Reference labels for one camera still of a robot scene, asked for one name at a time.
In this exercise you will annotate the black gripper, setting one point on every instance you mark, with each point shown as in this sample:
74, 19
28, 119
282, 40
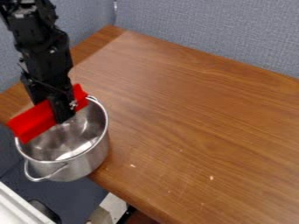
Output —
46, 78

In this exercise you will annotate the red block object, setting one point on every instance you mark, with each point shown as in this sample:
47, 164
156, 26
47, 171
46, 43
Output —
38, 119

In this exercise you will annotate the metal pot with handle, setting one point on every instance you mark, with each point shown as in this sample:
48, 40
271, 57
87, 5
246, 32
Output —
71, 149

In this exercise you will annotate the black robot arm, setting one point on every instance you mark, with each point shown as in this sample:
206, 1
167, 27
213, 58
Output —
28, 18

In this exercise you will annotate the white box under table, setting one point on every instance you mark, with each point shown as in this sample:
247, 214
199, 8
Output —
16, 211

